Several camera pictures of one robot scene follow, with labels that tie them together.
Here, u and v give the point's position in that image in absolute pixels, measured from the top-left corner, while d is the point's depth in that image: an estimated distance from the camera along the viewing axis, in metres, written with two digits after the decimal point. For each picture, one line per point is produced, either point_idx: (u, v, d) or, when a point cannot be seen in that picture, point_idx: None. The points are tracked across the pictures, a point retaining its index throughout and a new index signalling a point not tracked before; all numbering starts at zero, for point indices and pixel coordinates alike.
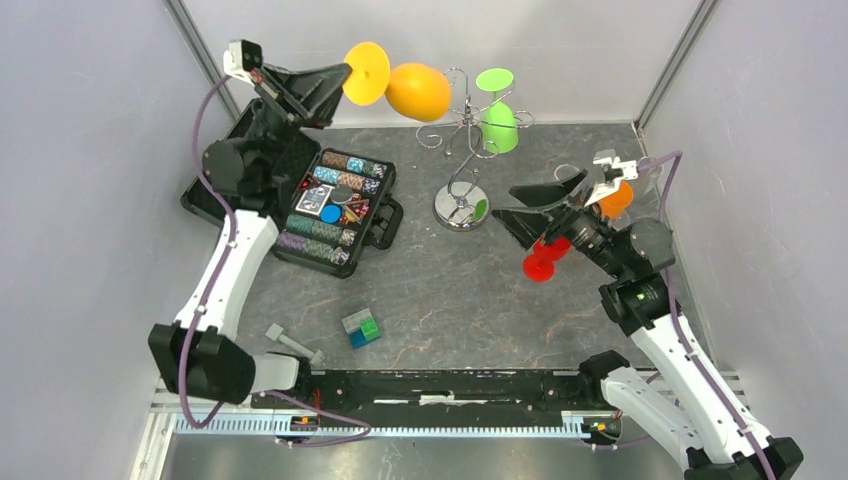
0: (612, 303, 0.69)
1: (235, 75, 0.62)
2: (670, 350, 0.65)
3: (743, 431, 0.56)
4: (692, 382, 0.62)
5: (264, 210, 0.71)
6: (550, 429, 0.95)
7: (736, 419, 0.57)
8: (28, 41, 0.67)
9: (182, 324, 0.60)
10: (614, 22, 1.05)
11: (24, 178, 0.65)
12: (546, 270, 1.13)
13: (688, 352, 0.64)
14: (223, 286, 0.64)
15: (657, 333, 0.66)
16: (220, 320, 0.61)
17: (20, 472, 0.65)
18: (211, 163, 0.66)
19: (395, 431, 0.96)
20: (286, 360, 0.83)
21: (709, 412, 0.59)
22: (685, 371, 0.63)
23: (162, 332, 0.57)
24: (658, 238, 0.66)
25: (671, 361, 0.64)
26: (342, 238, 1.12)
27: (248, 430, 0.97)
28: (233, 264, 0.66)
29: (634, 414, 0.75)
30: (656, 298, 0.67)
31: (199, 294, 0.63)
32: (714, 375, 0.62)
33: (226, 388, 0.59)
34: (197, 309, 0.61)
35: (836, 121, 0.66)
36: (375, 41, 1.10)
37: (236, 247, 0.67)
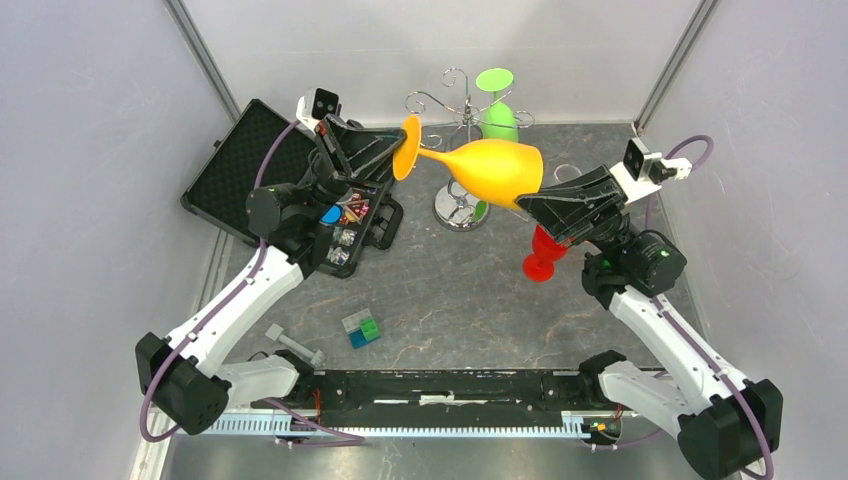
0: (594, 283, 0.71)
1: (303, 120, 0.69)
2: (642, 310, 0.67)
3: (718, 375, 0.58)
4: (667, 338, 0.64)
5: (295, 256, 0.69)
6: (550, 429, 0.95)
7: (710, 365, 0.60)
8: (27, 41, 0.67)
9: (171, 342, 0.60)
10: (615, 23, 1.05)
11: (24, 180, 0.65)
12: (546, 270, 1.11)
13: (660, 309, 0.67)
14: (221, 321, 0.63)
15: (630, 297, 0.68)
16: (202, 355, 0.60)
17: (19, 471, 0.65)
18: (254, 205, 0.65)
19: (394, 432, 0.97)
20: (286, 370, 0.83)
21: (685, 362, 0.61)
22: (658, 326, 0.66)
23: (152, 342, 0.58)
24: (670, 273, 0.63)
25: (644, 319, 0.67)
26: (342, 238, 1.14)
27: (249, 430, 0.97)
28: (240, 301, 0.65)
29: (628, 399, 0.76)
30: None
31: (199, 317, 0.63)
32: (687, 330, 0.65)
33: (188, 420, 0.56)
34: (187, 335, 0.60)
35: (836, 123, 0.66)
36: (375, 41, 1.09)
37: (252, 284, 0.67)
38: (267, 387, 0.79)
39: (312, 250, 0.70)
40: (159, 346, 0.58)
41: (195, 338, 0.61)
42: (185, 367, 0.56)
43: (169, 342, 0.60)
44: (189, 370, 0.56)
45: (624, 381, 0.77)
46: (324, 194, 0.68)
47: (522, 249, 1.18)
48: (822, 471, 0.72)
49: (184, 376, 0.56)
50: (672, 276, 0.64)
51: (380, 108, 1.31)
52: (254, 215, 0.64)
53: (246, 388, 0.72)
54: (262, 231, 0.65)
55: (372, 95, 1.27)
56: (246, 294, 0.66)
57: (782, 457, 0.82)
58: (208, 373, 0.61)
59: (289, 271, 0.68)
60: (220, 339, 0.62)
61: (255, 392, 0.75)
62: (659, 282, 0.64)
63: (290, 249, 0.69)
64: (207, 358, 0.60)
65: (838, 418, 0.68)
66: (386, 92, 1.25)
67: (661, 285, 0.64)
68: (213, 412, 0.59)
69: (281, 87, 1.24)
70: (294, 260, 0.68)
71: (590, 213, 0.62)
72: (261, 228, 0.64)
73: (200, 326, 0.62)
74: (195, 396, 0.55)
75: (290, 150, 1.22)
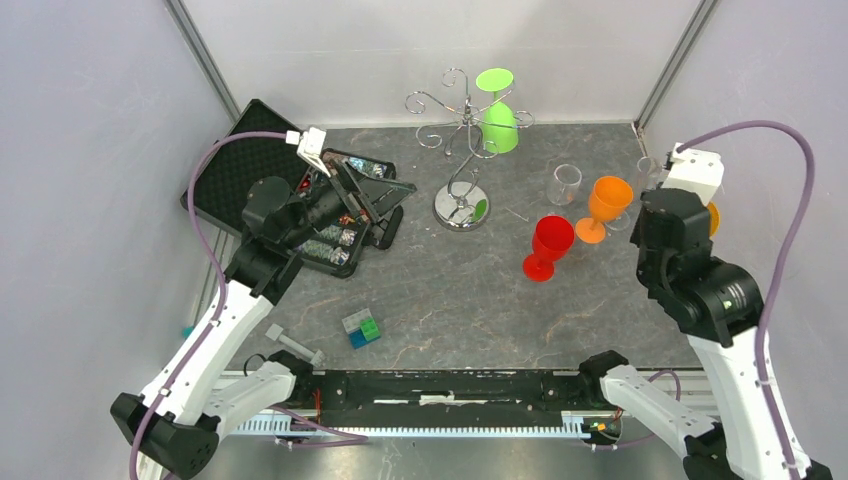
0: (684, 305, 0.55)
1: (308, 157, 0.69)
2: (740, 374, 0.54)
3: (789, 466, 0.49)
4: (752, 414, 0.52)
5: (260, 286, 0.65)
6: (550, 429, 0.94)
7: (784, 451, 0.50)
8: (27, 40, 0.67)
9: (147, 400, 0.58)
10: (615, 22, 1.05)
11: (24, 178, 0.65)
12: (546, 270, 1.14)
13: (761, 379, 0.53)
14: (193, 369, 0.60)
15: (734, 353, 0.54)
16: (179, 408, 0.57)
17: (21, 471, 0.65)
18: (259, 192, 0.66)
19: (394, 432, 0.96)
20: (281, 377, 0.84)
21: (757, 440, 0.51)
22: (748, 397, 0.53)
23: (126, 404, 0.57)
24: (673, 197, 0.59)
25: (734, 379, 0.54)
26: (342, 238, 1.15)
27: (249, 430, 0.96)
28: (210, 345, 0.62)
29: (631, 408, 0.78)
30: (743, 301, 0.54)
31: (170, 370, 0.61)
32: (780, 411, 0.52)
33: (181, 467, 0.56)
34: (160, 391, 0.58)
35: (838, 122, 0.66)
36: (375, 40, 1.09)
37: (218, 326, 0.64)
38: (262, 400, 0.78)
39: (278, 278, 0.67)
40: (134, 406, 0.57)
41: (168, 392, 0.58)
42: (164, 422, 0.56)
43: (144, 401, 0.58)
44: (168, 425, 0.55)
45: (626, 390, 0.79)
46: (315, 218, 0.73)
47: (522, 249, 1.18)
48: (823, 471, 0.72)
49: (164, 431, 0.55)
50: (689, 204, 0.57)
51: (380, 108, 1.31)
52: (256, 200, 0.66)
53: (240, 410, 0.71)
54: (260, 213, 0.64)
55: (371, 95, 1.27)
56: (215, 337, 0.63)
57: None
58: (190, 421, 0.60)
59: (255, 304, 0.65)
60: (195, 388, 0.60)
61: (254, 394, 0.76)
62: (668, 207, 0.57)
63: (255, 276, 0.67)
64: (184, 410, 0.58)
65: (838, 420, 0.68)
66: (386, 92, 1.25)
67: (674, 207, 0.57)
68: (207, 452, 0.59)
69: (281, 87, 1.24)
70: (259, 292, 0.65)
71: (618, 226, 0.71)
72: (260, 211, 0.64)
73: (172, 379, 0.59)
74: (178, 448, 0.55)
75: (289, 150, 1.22)
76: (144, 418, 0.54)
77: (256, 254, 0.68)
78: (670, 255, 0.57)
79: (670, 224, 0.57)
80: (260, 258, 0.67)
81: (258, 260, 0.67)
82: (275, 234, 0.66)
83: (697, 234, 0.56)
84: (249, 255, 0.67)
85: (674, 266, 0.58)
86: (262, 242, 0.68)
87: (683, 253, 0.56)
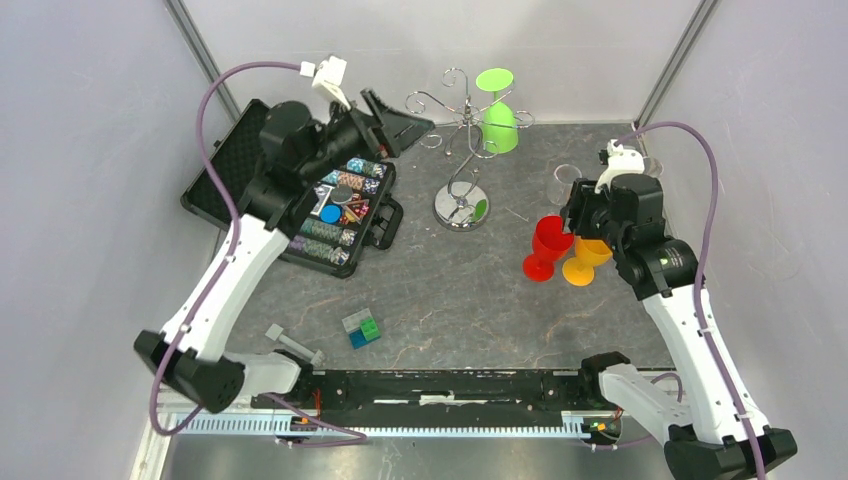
0: (631, 268, 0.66)
1: (327, 87, 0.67)
2: (682, 323, 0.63)
3: (740, 416, 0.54)
4: (699, 361, 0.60)
5: (274, 219, 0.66)
6: (549, 429, 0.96)
7: (735, 403, 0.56)
8: (27, 39, 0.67)
9: (167, 337, 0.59)
10: (614, 23, 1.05)
11: (24, 177, 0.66)
12: (546, 270, 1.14)
13: (702, 328, 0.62)
14: (212, 306, 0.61)
15: (673, 302, 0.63)
16: (201, 345, 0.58)
17: (20, 468, 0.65)
18: (277, 114, 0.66)
19: (394, 431, 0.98)
20: (287, 366, 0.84)
21: (708, 392, 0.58)
22: (694, 347, 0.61)
23: (146, 345, 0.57)
24: (634, 178, 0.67)
25: (679, 332, 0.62)
26: (342, 238, 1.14)
27: (248, 430, 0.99)
28: (227, 281, 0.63)
29: (626, 403, 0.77)
30: (680, 264, 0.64)
31: (188, 307, 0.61)
32: (723, 358, 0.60)
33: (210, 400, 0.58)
34: (180, 327, 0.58)
35: (836, 121, 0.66)
36: (375, 40, 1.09)
37: (234, 262, 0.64)
38: (273, 376, 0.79)
39: (291, 212, 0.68)
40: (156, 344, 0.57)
41: (189, 329, 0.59)
42: (185, 360, 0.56)
43: (165, 338, 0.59)
44: (191, 360, 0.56)
45: (618, 381, 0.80)
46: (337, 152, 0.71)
47: (522, 249, 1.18)
48: (828, 474, 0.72)
49: (187, 367, 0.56)
50: (646, 181, 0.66)
51: None
52: (273, 123, 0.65)
53: (256, 376, 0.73)
54: (277, 131, 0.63)
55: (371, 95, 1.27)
56: (232, 272, 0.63)
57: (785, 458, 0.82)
58: (215, 357, 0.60)
59: (270, 239, 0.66)
60: (215, 326, 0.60)
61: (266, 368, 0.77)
62: (629, 185, 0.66)
63: (267, 212, 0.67)
64: (206, 346, 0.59)
65: (840, 420, 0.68)
66: (386, 92, 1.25)
67: (634, 185, 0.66)
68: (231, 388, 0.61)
69: (280, 87, 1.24)
70: (274, 225, 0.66)
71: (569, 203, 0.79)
72: (277, 132, 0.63)
73: (191, 316, 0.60)
74: (202, 386, 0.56)
75: None
76: (166, 353, 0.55)
77: (269, 188, 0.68)
78: (626, 226, 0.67)
79: (630, 201, 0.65)
80: (272, 192, 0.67)
81: (270, 194, 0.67)
82: (290, 162, 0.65)
83: (652, 209, 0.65)
84: (262, 188, 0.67)
85: (629, 235, 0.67)
86: (276, 175, 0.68)
87: (635, 225, 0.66)
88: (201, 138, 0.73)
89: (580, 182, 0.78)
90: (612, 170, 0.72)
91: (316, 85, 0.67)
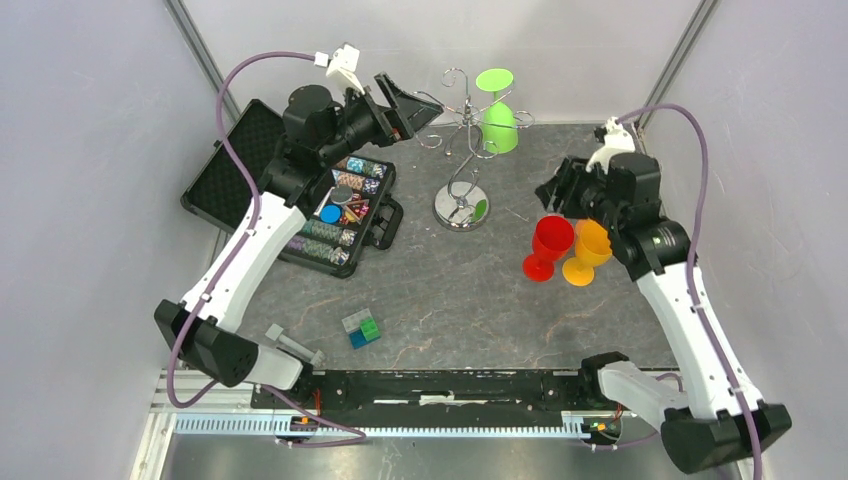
0: (624, 247, 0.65)
1: (345, 73, 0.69)
2: (675, 299, 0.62)
3: (734, 390, 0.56)
4: (692, 337, 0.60)
5: (292, 197, 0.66)
6: (549, 429, 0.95)
7: (728, 377, 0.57)
8: (27, 40, 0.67)
9: (188, 304, 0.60)
10: (614, 23, 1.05)
11: (25, 178, 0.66)
12: (546, 270, 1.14)
13: (694, 304, 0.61)
14: (233, 276, 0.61)
15: (667, 280, 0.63)
16: (220, 313, 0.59)
17: (20, 468, 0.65)
18: (299, 97, 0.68)
19: (395, 431, 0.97)
20: (289, 363, 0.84)
21: (702, 367, 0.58)
22: (687, 323, 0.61)
23: (167, 311, 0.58)
24: (633, 157, 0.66)
25: (673, 308, 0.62)
26: (342, 238, 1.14)
27: (249, 430, 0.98)
28: (248, 252, 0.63)
29: (624, 396, 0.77)
30: (673, 243, 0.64)
31: (209, 277, 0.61)
32: (716, 333, 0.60)
33: (225, 372, 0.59)
34: (201, 295, 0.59)
35: (836, 122, 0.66)
36: (375, 40, 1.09)
37: (254, 235, 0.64)
38: (279, 368, 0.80)
39: (310, 191, 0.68)
40: (177, 311, 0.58)
41: (209, 297, 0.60)
42: (204, 329, 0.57)
43: (185, 306, 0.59)
44: (211, 328, 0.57)
45: (616, 376, 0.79)
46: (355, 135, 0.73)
47: (522, 249, 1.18)
48: (827, 473, 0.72)
49: (206, 335, 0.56)
50: (644, 160, 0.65)
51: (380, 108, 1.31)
52: (296, 104, 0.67)
53: (266, 362, 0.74)
54: (300, 111, 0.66)
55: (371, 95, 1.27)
56: (252, 245, 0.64)
57: (785, 458, 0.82)
58: (232, 327, 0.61)
59: (289, 216, 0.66)
60: (234, 295, 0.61)
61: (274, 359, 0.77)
62: (627, 165, 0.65)
63: (286, 190, 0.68)
64: (225, 315, 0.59)
65: (840, 420, 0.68)
66: None
67: (632, 164, 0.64)
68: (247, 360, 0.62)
69: (280, 87, 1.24)
70: (292, 203, 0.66)
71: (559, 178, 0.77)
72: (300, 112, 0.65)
73: (212, 285, 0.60)
74: (221, 355, 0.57)
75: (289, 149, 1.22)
76: (187, 321, 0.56)
77: (289, 169, 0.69)
78: (622, 206, 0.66)
79: (628, 180, 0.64)
80: (291, 172, 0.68)
81: (289, 174, 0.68)
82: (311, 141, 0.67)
83: (648, 188, 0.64)
84: (281, 169, 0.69)
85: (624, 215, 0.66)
86: (296, 156, 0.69)
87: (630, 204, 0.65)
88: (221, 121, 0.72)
89: (573, 157, 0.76)
90: (608, 147, 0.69)
91: (331, 72, 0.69)
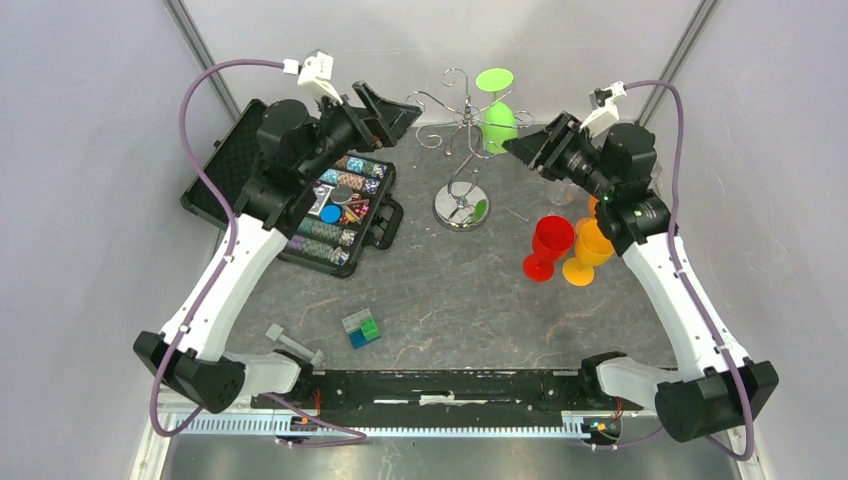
0: (609, 221, 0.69)
1: (319, 83, 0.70)
2: (658, 266, 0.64)
3: (719, 348, 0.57)
4: (676, 302, 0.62)
5: (271, 220, 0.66)
6: (550, 429, 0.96)
7: (713, 337, 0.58)
8: (27, 41, 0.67)
9: (167, 337, 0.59)
10: (614, 23, 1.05)
11: (24, 178, 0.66)
12: (546, 270, 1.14)
13: (677, 269, 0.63)
14: (211, 306, 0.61)
15: (649, 249, 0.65)
16: (200, 345, 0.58)
17: (20, 467, 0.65)
18: (273, 112, 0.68)
19: (394, 431, 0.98)
20: (287, 365, 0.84)
21: (687, 329, 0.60)
22: (672, 289, 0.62)
23: (145, 346, 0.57)
24: (631, 133, 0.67)
25: (656, 275, 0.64)
26: (342, 238, 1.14)
27: (249, 430, 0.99)
28: (226, 279, 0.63)
29: (622, 386, 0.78)
30: (654, 218, 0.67)
31: (187, 307, 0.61)
32: (700, 297, 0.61)
33: (209, 402, 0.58)
34: (180, 327, 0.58)
35: (837, 121, 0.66)
36: (375, 40, 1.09)
37: (233, 261, 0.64)
38: (274, 375, 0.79)
39: (290, 210, 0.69)
40: (156, 344, 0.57)
41: (188, 329, 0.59)
42: (183, 364, 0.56)
43: (164, 339, 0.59)
44: (190, 361, 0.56)
45: (615, 367, 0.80)
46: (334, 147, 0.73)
47: (522, 249, 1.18)
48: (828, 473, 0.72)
49: (186, 368, 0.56)
50: (641, 137, 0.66)
51: None
52: (272, 122, 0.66)
53: (257, 374, 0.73)
54: (275, 129, 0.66)
55: None
56: (230, 272, 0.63)
57: (787, 458, 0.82)
58: (214, 357, 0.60)
59: (268, 239, 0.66)
60: (214, 325, 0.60)
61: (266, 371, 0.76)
62: (625, 141, 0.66)
63: (265, 210, 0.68)
64: (206, 346, 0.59)
65: (841, 420, 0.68)
66: (386, 91, 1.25)
67: (629, 142, 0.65)
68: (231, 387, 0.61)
69: (280, 87, 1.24)
70: (271, 225, 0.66)
71: (550, 136, 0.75)
72: (274, 131, 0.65)
73: (191, 316, 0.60)
74: (202, 386, 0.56)
75: None
76: (165, 355, 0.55)
77: (267, 188, 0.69)
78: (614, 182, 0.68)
79: (625, 158, 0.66)
80: (270, 191, 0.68)
81: (268, 193, 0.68)
82: (288, 160, 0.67)
83: (641, 166, 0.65)
84: (260, 188, 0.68)
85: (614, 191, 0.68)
86: (274, 174, 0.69)
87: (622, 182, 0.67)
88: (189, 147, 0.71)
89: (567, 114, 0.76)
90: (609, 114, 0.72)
91: (304, 83, 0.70)
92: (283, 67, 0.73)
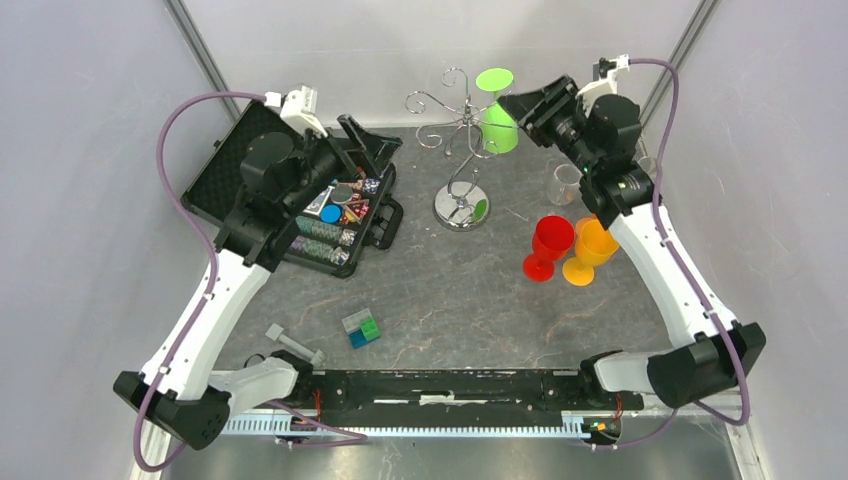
0: (593, 195, 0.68)
1: (306, 115, 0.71)
2: (645, 236, 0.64)
3: (708, 313, 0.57)
4: (664, 271, 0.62)
5: (253, 257, 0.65)
6: (550, 429, 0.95)
7: (702, 302, 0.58)
8: (28, 41, 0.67)
9: (148, 377, 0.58)
10: (614, 23, 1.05)
11: (25, 178, 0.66)
12: (546, 270, 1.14)
13: (663, 238, 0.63)
14: (191, 346, 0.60)
15: (633, 220, 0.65)
16: (181, 386, 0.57)
17: (20, 467, 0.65)
18: (257, 143, 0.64)
19: (394, 431, 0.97)
20: (284, 370, 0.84)
21: (676, 296, 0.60)
22: (659, 258, 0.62)
23: (125, 388, 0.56)
24: (618, 104, 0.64)
25: (643, 245, 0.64)
26: (342, 238, 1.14)
27: (249, 430, 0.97)
28: (207, 317, 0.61)
29: (617, 376, 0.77)
30: (639, 189, 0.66)
31: (168, 347, 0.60)
32: (686, 263, 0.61)
33: (193, 438, 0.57)
34: (159, 369, 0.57)
35: (836, 121, 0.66)
36: (375, 40, 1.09)
37: (213, 299, 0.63)
38: (268, 388, 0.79)
39: (272, 244, 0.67)
40: (136, 386, 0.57)
41: (168, 370, 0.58)
42: (162, 406, 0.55)
43: (144, 379, 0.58)
44: (170, 403, 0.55)
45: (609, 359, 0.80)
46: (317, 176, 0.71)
47: (522, 249, 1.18)
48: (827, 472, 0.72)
49: (166, 411, 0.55)
50: (627, 108, 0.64)
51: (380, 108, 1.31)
52: (256, 155, 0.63)
53: (250, 391, 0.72)
54: (258, 165, 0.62)
55: (372, 95, 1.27)
56: (210, 309, 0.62)
57: (788, 458, 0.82)
58: (196, 395, 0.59)
59: (250, 274, 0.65)
60: (195, 365, 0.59)
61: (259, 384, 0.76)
62: (611, 114, 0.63)
63: (247, 244, 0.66)
64: (186, 387, 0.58)
65: (841, 419, 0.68)
66: (386, 91, 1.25)
67: (614, 115, 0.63)
68: (216, 423, 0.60)
69: (280, 86, 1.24)
70: (253, 262, 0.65)
71: (546, 96, 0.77)
72: (258, 166, 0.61)
73: (171, 356, 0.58)
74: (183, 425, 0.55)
75: None
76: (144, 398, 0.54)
77: (249, 220, 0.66)
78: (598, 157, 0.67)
79: (609, 131, 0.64)
80: (252, 223, 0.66)
81: (249, 228, 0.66)
82: (272, 194, 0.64)
83: (626, 140, 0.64)
84: (242, 221, 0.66)
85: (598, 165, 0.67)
86: (256, 206, 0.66)
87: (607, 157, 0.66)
88: (166, 177, 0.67)
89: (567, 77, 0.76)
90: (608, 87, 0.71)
91: (290, 116, 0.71)
92: (264, 100, 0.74)
